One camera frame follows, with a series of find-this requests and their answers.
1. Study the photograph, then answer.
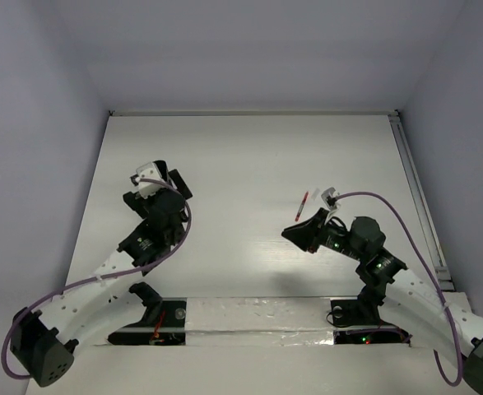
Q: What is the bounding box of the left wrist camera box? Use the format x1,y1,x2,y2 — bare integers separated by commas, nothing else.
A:
130,161,168,198

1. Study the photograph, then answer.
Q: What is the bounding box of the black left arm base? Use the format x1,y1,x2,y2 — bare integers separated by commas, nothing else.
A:
107,299,187,346

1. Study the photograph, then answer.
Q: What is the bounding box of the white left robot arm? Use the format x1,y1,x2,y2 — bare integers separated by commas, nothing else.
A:
1,160,193,388

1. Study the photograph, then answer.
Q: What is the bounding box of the clear pen cap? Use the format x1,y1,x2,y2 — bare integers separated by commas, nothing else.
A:
311,188,320,200

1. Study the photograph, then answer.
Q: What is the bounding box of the black stationery container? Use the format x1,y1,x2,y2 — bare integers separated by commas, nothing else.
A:
153,160,170,183

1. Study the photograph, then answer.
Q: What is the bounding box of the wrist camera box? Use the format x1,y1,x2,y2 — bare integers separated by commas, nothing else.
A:
130,161,168,198
321,187,340,215

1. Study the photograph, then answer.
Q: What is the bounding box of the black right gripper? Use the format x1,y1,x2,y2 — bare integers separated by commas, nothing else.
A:
281,207,365,262

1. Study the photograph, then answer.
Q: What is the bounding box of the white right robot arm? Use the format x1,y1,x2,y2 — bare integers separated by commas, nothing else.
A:
281,208,483,394

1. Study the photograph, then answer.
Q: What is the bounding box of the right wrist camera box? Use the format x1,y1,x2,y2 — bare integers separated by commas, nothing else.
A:
321,187,340,215

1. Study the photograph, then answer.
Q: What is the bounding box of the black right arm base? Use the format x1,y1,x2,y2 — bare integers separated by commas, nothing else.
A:
326,286,411,345

